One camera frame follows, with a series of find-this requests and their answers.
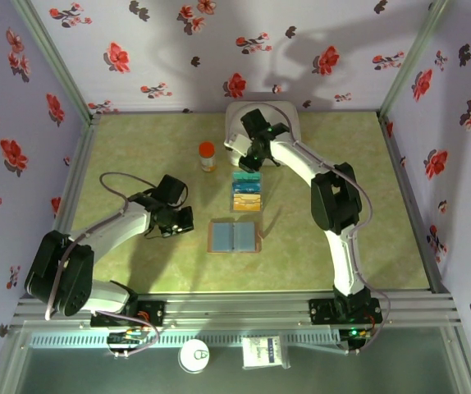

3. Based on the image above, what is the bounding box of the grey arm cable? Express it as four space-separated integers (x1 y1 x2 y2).
44 172 162 359
223 102 392 355

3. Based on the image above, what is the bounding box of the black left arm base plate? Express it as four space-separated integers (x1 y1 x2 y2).
90 300 166 328

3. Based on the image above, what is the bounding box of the aluminium corner post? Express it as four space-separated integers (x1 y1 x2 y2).
11 0 102 124
377 0 453 120

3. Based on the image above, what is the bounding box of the aluminium side rail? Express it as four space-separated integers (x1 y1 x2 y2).
38 117 102 296
377 114 450 295

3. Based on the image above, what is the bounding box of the teal credit card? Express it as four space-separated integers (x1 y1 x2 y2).
233 171 263 184

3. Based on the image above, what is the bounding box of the translucent white storage box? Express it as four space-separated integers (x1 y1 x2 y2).
224 100 303 167

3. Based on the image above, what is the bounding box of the grey left arm cable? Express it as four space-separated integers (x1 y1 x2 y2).
44 172 162 359

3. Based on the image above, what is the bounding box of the aluminium frame cross rail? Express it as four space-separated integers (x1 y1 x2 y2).
8 290 463 329

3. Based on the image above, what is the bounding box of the white printed paper box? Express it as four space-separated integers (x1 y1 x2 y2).
241 335 290 370

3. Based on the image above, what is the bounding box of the blue credit card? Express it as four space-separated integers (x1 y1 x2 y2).
231 182 263 195

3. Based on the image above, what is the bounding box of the orange-lid pill bottle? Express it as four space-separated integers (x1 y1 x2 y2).
199 141 218 173

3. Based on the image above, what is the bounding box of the grey right arm cable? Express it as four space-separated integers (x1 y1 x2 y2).
223 102 392 355

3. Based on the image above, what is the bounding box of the blue and yellow sponge pack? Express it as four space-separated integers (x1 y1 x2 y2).
230 171 265 214

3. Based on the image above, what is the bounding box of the slotted grey cable duct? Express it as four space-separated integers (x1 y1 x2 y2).
29 332 341 349

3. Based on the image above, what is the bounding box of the yellow credit card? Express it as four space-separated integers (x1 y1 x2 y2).
233 193 263 213

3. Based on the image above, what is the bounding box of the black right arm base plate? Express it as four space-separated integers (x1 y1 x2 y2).
309 298 382 326

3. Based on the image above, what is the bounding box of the white round lid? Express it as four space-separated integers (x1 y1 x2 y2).
179 339 211 374

